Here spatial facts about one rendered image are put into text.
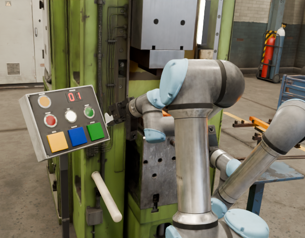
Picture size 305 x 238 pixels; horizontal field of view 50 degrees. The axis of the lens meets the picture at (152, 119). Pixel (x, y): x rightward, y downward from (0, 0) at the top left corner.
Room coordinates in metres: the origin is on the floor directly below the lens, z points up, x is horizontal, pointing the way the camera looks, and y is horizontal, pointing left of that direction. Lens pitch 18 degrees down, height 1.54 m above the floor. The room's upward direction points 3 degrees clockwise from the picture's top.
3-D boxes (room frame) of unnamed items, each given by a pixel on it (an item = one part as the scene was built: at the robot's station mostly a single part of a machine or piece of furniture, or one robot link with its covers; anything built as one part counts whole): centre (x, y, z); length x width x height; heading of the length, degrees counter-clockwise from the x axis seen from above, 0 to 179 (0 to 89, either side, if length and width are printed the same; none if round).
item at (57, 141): (1.27, 0.39, 1.01); 0.07 x 0.05 x 0.07; 138
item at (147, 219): (1.95, -0.02, 0.23); 0.55 x 0.37 x 0.47; 23
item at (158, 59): (1.92, 0.02, 1.32); 0.42 x 0.20 x 0.10; 23
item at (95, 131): (1.42, 0.26, 1.01); 0.07 x 0.05 x 0.07; 138
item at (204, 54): (1.98, -0.30, 1.27); 0.09 x 0.02 x 0.17; 113
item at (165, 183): (1.95, -0.02, 0.69); 0.56 x 0.38 x 0.45; 23
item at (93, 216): (1.70, 0.32, 0.36); 0.09 x 0.07 x 0.12; 113
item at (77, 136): (1.35, 0.33, 1.01); 0.07 x 0.05 x 0.07; 138
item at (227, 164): (1.18, -0.32, 0.97); 0.11 x 0.08 x 0.09; 24
